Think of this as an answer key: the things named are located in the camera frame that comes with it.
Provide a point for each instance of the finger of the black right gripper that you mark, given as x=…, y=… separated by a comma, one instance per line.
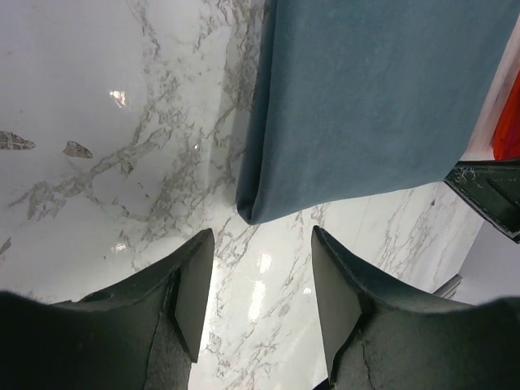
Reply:
x=491, y=189

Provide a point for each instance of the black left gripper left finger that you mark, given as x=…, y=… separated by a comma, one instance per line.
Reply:
x=144, y=332

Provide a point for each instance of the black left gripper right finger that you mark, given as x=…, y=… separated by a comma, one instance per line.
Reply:
x=381, y=333

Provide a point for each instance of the grey-blue t-shirt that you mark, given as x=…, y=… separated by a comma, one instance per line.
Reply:
x=358, y=98

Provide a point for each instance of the folded white t-shirt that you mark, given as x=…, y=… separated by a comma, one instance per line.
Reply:
x=480, y=144

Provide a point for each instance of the folded red t-shirt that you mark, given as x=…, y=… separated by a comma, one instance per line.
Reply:
x=506, y=138

